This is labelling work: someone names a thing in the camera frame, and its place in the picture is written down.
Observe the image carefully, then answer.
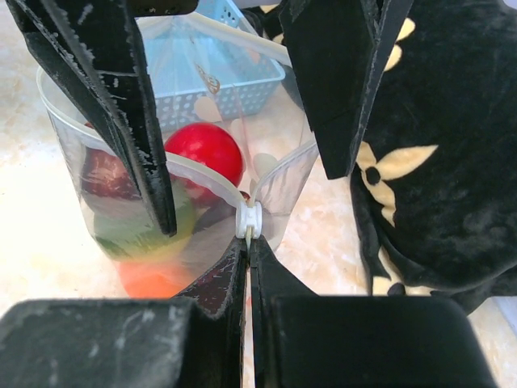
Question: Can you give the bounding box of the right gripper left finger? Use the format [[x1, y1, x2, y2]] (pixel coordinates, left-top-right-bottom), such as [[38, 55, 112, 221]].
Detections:
[[1, 239, 247, 387]]

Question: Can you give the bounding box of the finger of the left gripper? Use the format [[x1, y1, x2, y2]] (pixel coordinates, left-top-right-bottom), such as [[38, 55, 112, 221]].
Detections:
[[6, 1, 178, 236], [280, 0, 413, 179]]

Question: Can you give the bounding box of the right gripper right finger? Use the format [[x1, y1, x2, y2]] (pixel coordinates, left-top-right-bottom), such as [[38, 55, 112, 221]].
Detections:
[[249, 238, 495, 387]]

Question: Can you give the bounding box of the orange toy fruit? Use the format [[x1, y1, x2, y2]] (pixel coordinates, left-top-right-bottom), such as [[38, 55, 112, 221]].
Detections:
[[117, 262, 195, 299]]

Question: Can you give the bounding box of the light blue plastic basket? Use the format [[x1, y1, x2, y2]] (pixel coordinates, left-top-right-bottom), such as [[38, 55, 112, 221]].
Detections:
[[137, 16, 285, 133]]

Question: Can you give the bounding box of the green toy lime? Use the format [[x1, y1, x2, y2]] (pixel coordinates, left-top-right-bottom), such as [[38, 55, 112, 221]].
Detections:
[[92, 181, 197, 262]]

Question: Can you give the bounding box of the dark purple toy fruit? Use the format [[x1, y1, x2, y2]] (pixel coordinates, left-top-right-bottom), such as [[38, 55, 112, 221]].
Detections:
[[81, 148, 140, 200]]

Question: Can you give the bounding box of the clear polka dot zip bag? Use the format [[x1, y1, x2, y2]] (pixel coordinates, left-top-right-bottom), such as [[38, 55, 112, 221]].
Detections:
[[37, 1, 318, 298]]

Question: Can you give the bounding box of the red toy apple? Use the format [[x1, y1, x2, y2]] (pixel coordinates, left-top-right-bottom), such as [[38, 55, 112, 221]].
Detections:
[[164, 122, 245, 210]]

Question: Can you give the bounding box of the black floral plush pillow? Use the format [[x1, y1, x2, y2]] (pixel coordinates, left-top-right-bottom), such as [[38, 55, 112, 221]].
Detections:
[[242, 0, 517, 316]]

